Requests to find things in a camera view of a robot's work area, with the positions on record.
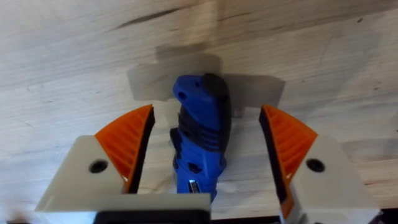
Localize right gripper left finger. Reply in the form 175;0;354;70
34;104;156;213

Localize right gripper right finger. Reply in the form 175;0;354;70
258;104;382;224

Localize blue electric screwdriver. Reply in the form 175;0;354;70
169;73;232;203

